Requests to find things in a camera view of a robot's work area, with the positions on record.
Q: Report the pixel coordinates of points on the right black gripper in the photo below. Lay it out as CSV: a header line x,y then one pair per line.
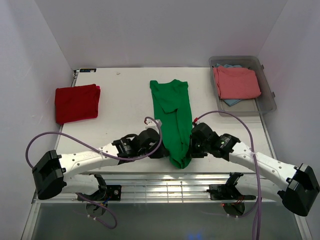
x,y
195,154

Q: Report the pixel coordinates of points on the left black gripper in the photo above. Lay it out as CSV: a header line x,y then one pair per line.
x,y
161,152

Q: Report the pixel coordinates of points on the green t-shirt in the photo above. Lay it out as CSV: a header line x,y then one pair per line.
x,y
171,105

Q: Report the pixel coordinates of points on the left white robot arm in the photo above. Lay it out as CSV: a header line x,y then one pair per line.
x,y
66,173

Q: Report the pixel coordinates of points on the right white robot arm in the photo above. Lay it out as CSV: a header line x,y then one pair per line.
x,y
296,187

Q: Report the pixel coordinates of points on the light blue folded t-shirt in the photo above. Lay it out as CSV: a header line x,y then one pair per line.
x,y
229,102

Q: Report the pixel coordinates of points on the pink folded t-shirt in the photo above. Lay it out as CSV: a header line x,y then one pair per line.
x,y
236,83

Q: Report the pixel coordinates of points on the clear plastic bin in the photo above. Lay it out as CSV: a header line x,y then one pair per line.
x,y
261,105

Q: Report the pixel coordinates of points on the folded red t-shirt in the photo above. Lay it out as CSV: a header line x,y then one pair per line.
x,y
76,103

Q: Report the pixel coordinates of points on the blue label sticker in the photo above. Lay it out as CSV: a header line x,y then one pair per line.
x,y
87,70

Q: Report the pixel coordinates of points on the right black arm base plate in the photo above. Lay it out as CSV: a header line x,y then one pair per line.
x,y
226,192

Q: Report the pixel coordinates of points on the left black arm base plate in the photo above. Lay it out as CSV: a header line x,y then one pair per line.
x,y
107,192

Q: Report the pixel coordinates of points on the aluminium rail frame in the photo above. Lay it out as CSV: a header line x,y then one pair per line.
x,y
174,188

